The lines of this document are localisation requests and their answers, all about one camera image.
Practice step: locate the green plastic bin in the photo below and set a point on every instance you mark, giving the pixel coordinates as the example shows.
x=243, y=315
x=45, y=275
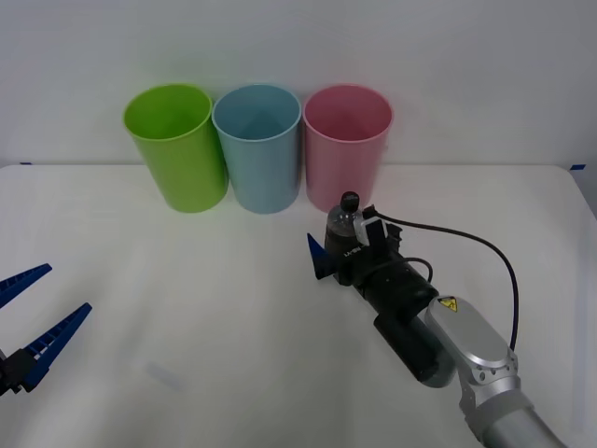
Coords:
x=186, y=177

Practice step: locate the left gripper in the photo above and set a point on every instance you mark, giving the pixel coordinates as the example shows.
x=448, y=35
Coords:
x=3, y=380

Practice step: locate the pink plastic bin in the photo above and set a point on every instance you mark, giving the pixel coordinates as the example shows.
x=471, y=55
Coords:
x=336, y=172

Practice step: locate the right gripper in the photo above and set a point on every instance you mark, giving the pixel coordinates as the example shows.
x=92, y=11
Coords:
x=359, y=262

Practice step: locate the pale blue plastic bin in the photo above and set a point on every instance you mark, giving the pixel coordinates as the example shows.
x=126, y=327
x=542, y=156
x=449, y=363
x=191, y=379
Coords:
x=263, y=182

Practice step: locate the small dark plastic bottle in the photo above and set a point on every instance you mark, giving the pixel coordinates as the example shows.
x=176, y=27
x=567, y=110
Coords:
x=340, y=225

